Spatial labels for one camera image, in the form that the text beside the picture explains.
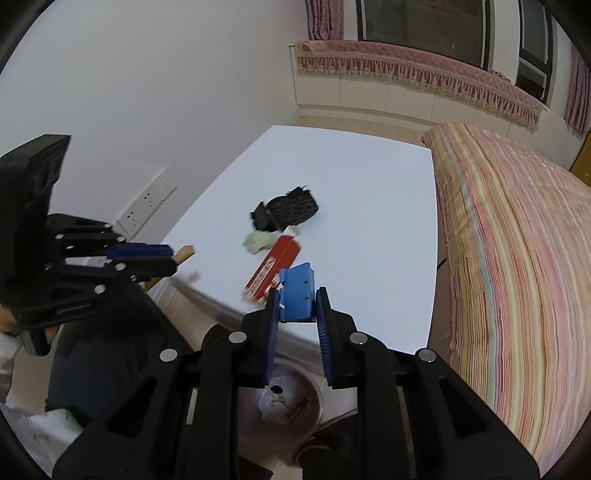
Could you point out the blue plastic bracket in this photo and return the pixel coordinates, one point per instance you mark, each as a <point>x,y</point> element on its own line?
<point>298,290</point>

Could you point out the white wall socket panel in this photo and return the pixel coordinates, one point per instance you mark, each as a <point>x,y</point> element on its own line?
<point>147,203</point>

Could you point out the person's dark trousers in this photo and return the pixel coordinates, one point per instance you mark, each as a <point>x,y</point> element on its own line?
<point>101,364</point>

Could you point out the wooden chair part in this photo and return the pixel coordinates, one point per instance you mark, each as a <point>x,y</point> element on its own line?
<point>184,254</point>

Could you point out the grey waste bin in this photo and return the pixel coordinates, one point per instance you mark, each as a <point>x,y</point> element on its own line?
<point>304,392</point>

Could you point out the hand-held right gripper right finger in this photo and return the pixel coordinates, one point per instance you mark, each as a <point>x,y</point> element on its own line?
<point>325,342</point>

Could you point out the yellow wooden furniture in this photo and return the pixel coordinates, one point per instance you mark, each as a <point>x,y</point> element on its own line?
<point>582,159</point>

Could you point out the red flat carton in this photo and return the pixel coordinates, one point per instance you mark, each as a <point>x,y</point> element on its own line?
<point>272,270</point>

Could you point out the white printed cloth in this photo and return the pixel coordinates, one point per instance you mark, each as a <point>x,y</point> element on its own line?
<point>41,429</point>

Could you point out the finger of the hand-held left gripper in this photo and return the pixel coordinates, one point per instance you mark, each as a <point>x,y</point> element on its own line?
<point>138,251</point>
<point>147,269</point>

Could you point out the dark window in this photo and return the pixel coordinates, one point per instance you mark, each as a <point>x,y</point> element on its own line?
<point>425,23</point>

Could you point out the pink fringed window seat cover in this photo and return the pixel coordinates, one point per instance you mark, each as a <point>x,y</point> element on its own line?
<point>415,64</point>

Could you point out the black plastic piece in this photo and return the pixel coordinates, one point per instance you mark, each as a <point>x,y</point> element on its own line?
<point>262,216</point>

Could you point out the green white crumpled paper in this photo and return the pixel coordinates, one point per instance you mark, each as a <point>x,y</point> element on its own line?
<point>258,241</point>

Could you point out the striped bed sheet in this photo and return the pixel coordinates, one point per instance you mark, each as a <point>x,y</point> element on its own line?
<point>517,277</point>

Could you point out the small white paper scrap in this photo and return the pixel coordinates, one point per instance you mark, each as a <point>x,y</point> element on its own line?
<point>292,230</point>

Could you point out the white window seat cabinet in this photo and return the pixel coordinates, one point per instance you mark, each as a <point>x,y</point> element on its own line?
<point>369,99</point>

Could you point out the person's left hand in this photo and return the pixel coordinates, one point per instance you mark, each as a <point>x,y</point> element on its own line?
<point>6,319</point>

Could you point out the pink curtain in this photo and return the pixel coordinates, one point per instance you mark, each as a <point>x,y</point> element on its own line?
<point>578,92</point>
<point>325,18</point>

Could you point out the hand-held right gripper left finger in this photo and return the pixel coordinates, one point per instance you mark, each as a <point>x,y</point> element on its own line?
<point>272,333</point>

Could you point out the grey crumpled paper ball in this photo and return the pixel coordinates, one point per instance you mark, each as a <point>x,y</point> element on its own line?
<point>273,408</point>

